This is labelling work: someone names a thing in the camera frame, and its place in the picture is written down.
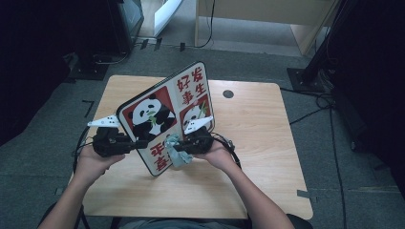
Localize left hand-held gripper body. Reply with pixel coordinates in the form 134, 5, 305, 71
87, 114, 129, 157

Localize dark curtain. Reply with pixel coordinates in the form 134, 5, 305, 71
328, 0, 405, 195
0, 0, 113, 147

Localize person's left hand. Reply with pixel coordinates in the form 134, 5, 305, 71
74, 146, 127, 189

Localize black metal stand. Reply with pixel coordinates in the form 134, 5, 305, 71
286, 0, 352, 94

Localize black stand base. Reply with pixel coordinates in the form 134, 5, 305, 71
67, 52, 111, 81

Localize dark monitor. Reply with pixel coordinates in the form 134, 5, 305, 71
108, 0, 145, 55

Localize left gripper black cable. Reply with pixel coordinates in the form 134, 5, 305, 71
71, 125, 96, 176

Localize hanging black cable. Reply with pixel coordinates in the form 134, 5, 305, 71
194, 0, 217, 50

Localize black floor cables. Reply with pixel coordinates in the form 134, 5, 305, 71
280, 85, 349, 229

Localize panda print board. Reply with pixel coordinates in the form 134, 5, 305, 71
116, 61, 216, 177

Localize light blue cloth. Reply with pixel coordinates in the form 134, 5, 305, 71
164, 133, 194, 169

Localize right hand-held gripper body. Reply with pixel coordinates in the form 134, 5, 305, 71
181, 115, 215, 156

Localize white panel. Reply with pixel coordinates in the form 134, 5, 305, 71
154, 0, 184, 38

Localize person's grey clothing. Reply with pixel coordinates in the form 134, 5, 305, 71
120, 218, 249, 229

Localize light wooden furniture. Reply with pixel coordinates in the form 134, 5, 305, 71
194, 0, 340, 57

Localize person's right hand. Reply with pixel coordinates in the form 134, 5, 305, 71
192, 139, 238, 173

